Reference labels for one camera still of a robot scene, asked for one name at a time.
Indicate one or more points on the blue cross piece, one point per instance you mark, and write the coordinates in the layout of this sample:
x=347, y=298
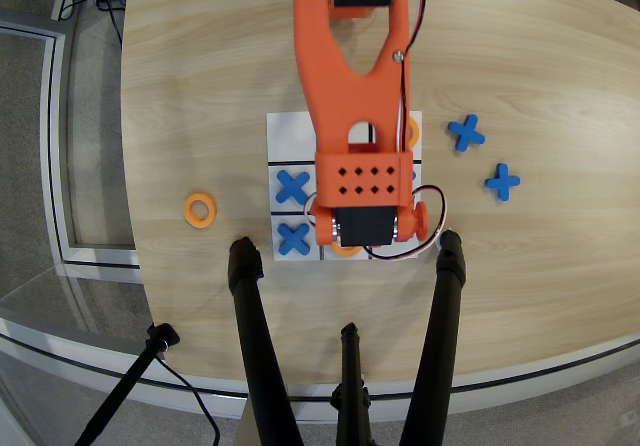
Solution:
x=466, y=133
x=502, y=182
x=293, y=187
x=294, y=239
x=413, y=174

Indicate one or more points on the white tic-tac-toe board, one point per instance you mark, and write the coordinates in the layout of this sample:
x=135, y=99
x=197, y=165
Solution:
x=292, y=136

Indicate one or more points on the black stand pole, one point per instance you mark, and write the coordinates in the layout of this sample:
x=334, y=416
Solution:
x=125, y=386

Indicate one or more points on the white framed glass panel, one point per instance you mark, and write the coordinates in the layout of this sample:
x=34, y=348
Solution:
x=55, y=141

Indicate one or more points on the thin black tripod leg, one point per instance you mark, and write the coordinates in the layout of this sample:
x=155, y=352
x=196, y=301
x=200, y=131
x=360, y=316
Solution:
x=352, y=391

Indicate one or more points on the black camera tripod legs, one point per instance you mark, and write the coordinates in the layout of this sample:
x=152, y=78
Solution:
x=50, y=347

